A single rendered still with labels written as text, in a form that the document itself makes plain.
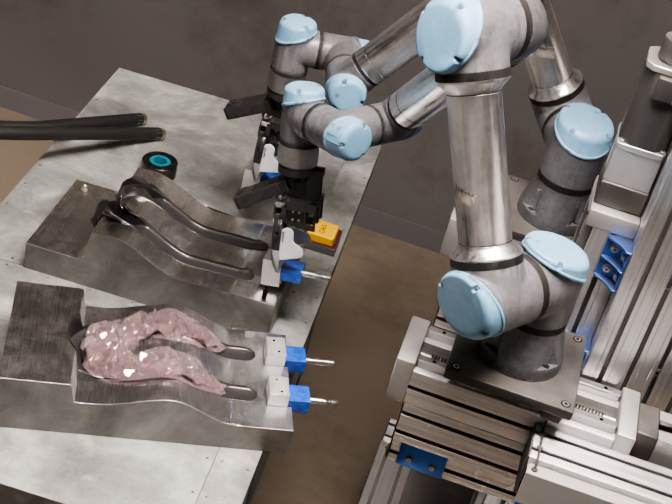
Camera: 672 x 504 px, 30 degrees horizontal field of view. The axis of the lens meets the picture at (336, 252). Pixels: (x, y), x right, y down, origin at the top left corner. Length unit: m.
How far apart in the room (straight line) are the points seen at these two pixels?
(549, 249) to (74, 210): 1.02
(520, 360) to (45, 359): 0.79
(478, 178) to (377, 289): 2.14
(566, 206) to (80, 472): 1.08
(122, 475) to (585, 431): 0.78
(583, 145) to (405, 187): 1.79
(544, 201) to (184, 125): 0.97
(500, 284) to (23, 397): 0.80
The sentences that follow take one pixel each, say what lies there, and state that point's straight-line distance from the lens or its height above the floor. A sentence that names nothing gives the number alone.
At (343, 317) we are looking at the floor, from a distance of 3.88.
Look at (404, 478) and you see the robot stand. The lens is 3.08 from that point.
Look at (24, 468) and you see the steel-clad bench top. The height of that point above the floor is 0.80.
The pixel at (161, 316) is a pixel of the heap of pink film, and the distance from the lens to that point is 2.25.
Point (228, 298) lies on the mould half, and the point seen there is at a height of 0.87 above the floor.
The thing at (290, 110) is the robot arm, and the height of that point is 1.26.
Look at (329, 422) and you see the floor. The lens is 3.51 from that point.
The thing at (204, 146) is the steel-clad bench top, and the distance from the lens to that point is 3.00.
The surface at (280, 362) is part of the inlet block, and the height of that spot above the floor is 0.86.
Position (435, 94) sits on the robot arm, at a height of 1.38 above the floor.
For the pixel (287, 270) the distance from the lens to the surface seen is 2.39.
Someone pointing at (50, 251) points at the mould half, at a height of 0.86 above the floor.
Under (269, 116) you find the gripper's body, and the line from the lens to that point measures 2.58.
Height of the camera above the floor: 2.33
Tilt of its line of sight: 34 degrees down
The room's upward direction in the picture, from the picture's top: 15 degrees clockwise
